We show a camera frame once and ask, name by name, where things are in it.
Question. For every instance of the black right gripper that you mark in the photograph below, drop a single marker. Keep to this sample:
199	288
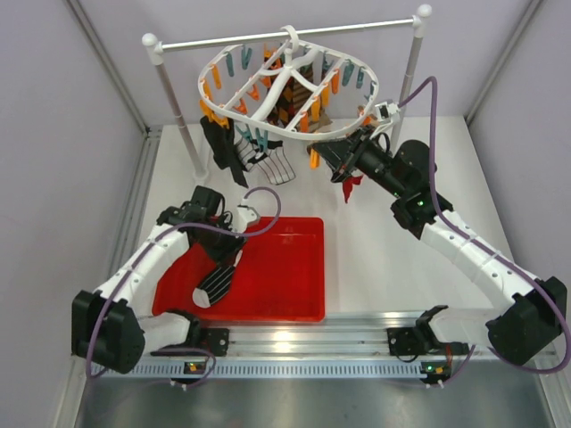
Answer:
338	152

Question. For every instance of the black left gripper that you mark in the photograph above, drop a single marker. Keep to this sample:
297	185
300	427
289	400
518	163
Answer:
226	255

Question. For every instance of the black white striped sock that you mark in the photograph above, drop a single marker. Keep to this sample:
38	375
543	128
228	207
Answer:
214	287

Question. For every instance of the white clip sock hanger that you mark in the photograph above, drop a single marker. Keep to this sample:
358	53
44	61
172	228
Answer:
235	69

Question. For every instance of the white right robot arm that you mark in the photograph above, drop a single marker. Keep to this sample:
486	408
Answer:
527	312

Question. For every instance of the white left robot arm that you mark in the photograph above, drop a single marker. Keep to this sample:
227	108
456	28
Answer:
114	325

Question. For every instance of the hanging white striped sock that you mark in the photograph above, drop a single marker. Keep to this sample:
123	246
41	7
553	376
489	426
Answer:
273	163

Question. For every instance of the red plastic tray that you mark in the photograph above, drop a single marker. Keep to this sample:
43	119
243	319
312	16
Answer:
280	277

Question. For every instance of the hanging brown striped sock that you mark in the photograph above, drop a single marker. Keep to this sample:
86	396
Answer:
301	94

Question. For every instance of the hanging black striped sock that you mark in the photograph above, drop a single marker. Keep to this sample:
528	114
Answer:
222	142

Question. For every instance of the white drying rack stand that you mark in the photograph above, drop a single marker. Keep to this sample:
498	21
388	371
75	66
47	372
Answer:
315	67

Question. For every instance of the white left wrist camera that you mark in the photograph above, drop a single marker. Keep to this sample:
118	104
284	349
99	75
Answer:
246	216

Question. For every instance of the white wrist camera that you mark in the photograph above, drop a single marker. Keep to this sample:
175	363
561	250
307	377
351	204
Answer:
246	216
386	114

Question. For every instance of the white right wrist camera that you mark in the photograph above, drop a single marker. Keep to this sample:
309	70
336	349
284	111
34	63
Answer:
386	114

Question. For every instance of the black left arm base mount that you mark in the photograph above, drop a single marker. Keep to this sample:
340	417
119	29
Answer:
213	340

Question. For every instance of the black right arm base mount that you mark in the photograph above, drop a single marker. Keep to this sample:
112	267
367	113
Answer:
406	342

